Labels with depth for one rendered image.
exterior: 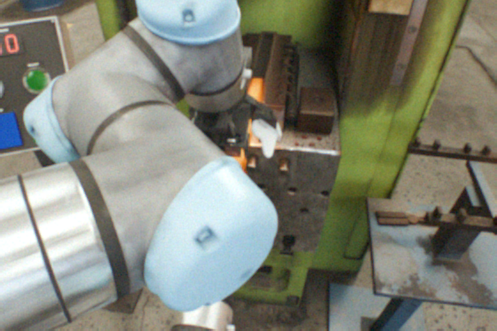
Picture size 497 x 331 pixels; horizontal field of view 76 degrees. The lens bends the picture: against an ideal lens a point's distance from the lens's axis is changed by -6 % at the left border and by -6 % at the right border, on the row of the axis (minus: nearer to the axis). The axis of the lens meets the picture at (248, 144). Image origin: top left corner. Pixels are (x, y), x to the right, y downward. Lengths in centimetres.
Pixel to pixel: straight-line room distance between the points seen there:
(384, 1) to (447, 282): 68
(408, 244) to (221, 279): 85
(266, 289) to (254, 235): 127
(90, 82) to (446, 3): 79
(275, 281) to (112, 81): 127
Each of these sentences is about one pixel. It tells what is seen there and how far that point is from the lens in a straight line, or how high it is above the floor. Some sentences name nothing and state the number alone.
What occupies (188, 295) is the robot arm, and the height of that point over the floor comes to 129.
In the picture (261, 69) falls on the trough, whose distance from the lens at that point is 96.
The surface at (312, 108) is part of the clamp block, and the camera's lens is 82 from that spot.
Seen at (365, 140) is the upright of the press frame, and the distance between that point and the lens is 106.
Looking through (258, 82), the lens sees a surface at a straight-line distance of 86.
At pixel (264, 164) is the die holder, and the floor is 85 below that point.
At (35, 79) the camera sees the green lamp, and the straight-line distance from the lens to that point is 85.
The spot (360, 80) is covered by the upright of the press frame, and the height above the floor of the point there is 100.
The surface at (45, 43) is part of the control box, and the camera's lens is 85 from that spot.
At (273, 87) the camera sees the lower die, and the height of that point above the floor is 99.
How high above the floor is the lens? 144
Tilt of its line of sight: 41 degrees down
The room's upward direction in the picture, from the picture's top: straight up
